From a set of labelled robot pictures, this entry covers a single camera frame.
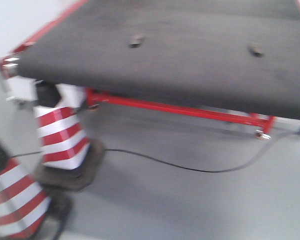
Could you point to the black conveyor belt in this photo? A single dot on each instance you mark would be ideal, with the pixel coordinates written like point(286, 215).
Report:
point(177, 50)

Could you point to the red white traffic cone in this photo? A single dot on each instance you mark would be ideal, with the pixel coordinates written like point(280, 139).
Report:
point(29, 211)
point(70, 158)

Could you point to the red conveyor frame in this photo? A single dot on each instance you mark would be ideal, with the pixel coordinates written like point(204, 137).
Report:
point(180, 107)

